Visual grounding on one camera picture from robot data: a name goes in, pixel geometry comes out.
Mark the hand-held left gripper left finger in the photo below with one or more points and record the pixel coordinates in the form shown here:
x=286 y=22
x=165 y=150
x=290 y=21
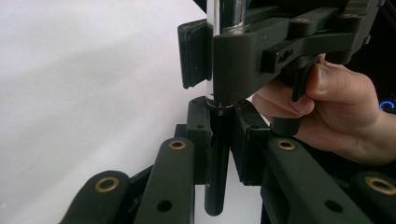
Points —
x=199 y=137

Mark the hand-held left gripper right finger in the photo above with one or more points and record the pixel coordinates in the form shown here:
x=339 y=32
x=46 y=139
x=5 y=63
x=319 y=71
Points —
x=250 y=146

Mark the black makeup brush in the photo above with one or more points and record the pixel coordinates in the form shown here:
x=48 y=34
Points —
x=218 y=161

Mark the white table sheet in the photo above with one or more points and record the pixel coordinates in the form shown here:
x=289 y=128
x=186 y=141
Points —
x=87 y=93

